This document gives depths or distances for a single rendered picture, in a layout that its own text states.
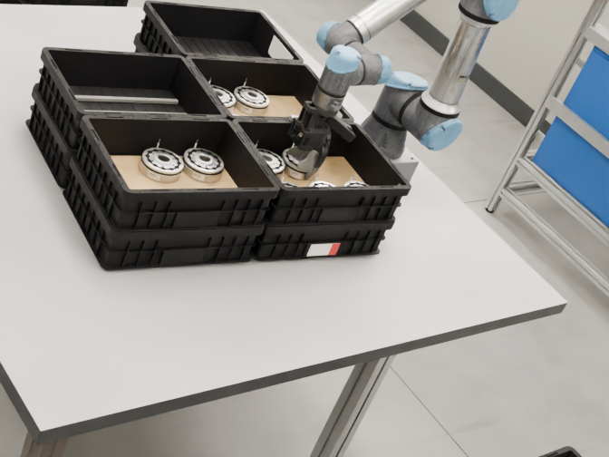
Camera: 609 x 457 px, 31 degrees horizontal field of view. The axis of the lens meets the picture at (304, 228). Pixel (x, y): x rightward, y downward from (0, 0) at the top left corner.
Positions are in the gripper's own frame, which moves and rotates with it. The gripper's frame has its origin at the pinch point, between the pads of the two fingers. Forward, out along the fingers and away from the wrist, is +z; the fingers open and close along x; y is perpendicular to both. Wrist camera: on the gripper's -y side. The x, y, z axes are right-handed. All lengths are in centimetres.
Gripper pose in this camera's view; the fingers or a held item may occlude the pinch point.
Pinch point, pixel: (305, 170)
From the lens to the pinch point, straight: 285.6
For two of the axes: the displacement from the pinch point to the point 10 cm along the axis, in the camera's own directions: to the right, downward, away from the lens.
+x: 4.2, 6.3, -6.6
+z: -3.3, 7.8, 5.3
